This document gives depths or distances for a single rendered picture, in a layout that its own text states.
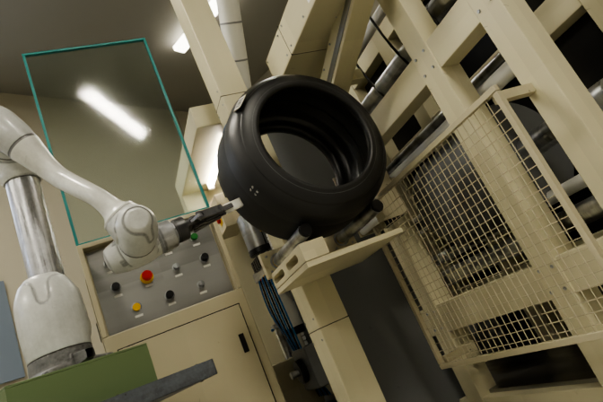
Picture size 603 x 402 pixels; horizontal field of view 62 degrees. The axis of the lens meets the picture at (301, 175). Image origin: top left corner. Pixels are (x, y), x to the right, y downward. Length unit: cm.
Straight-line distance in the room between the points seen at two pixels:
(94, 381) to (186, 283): 87
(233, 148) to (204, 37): 88
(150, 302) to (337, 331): 74
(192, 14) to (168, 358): 148
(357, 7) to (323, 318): 115
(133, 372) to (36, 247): 55
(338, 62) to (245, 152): 66
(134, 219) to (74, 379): 39
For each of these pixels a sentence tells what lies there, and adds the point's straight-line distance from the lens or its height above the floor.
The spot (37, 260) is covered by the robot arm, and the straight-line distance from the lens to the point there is 171.
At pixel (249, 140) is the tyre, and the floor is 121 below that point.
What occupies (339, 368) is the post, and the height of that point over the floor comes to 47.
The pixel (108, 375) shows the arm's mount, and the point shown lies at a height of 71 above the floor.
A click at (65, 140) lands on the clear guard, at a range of 235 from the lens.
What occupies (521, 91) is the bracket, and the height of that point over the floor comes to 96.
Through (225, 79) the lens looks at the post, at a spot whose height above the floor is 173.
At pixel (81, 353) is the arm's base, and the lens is 138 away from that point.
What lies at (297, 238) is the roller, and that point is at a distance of 160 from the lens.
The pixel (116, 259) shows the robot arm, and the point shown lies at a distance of 152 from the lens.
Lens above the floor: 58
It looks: 18 degrees up
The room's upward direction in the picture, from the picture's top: 25 degrees counter-clockwise
